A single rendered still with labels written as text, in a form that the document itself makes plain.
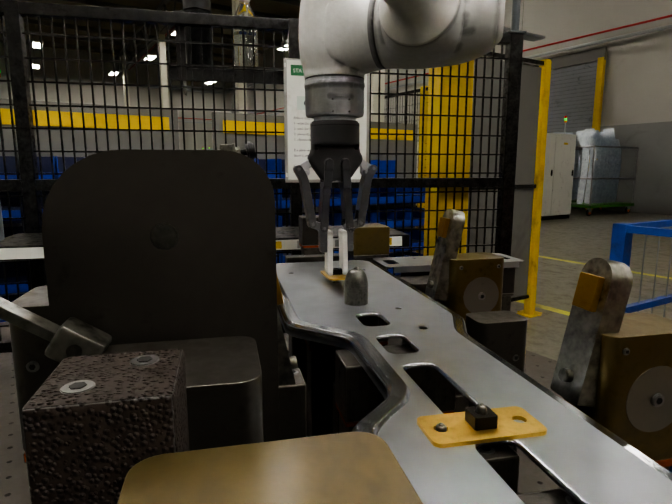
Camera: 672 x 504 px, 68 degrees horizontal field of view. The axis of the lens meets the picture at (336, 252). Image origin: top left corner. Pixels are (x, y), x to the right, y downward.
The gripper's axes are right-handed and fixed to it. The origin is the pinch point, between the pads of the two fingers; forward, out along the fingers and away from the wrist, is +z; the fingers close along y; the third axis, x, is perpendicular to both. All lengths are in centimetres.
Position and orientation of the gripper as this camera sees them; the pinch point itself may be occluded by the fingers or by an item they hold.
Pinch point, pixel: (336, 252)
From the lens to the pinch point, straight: 79.0
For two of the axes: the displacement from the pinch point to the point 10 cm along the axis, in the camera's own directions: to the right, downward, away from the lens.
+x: -2.2, -1.6, 9.6
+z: 0.1, 9.9, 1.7
